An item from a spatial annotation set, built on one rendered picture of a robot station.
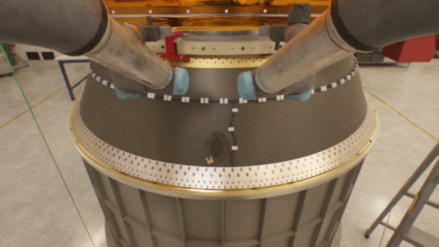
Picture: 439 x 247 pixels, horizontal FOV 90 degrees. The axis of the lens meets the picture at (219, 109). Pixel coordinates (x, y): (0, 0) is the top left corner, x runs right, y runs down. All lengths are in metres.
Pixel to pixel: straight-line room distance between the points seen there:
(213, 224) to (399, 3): 1.08
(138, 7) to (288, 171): 0.93
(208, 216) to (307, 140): 0.57
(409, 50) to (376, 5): 1.02
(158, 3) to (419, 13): 0.87
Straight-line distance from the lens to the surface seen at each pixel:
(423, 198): 1.34
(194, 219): 1.18
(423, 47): 1.35
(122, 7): 1.07
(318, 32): 0.37
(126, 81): 0.67
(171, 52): 0.94
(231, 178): 0.97
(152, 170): 1.05
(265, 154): 0.99
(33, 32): 0.33
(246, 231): 1.25
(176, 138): 0.98
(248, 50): 0.92
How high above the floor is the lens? 1.90
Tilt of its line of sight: 28 degrees down
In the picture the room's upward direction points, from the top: straight up
